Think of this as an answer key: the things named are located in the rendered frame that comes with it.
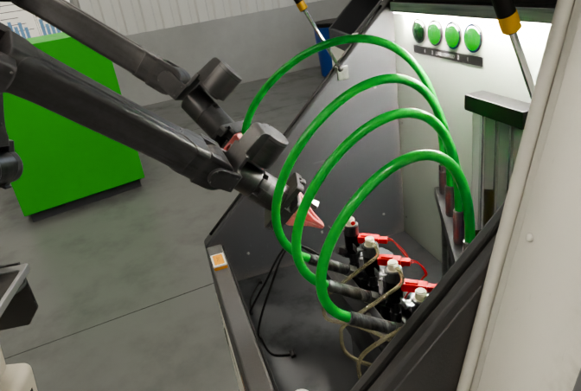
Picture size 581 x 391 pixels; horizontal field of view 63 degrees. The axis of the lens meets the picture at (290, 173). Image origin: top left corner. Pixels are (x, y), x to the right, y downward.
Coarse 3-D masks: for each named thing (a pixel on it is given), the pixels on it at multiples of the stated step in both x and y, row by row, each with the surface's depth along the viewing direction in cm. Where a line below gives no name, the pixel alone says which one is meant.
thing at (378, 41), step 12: (348, 36) 82; (360, 36) 82; (372, 36) 82; (312, 48) 83; (324, 48) 84; (396, 48) 82; (300, 60) 84; (408, 60) 83; (276, 72) 86; (420, 72) 83; (264, 84) 87; (252, 108) 89; (444, 168) 90
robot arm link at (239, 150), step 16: (256, 128) 80; (272, 128) 84; (240, 144) 81; (256, 144) 79; (272, 144) 80; (240, 160) 80; (256, 160) 81; (272, 160) 82; (208, 176) 76; (224, 176) 78; (240, 176) 79
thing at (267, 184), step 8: (264, 176) 85; (272, 176) 85; (296, 176) 87; (264, 184) 83; (272, 184) 84; (288, 184) 88; (296, 184) 84; (256, 192) 84; (264, 192) 83; (272, 192) 84; (288, 192) 85; (296, 192) 83; (256, 200) 85; (264, 200) 84; (288, 200) 84; (280, 208) 84
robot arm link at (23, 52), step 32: (0, 32) 56; (0, 64) 50; (32, 64) 55; (64, 64) 60; (32, 96) 57; (64, 96) 59; (96, 96) 61; (96, 128) 64; (128, 128) 66; (160, 128) 68; (160, 160) 72; (192, 160) 73; (224, 160) 77
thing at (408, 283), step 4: (408, 280) 74; (412, 280) 74; (416, 280) 74; (420, 280) 74; (404, 284) 74; (408, 284) 74; (412, 284) 74; (416, 284) 74; (420, 284) 74; (424, 284) 74; (428, 284) 74; (432, 284) 74; (436, 284) 74; (404, 288) 74; (408, 288) 74; (412, 288) 74; (416, 288) 74; (428, 288) 73; (432, 288) 73
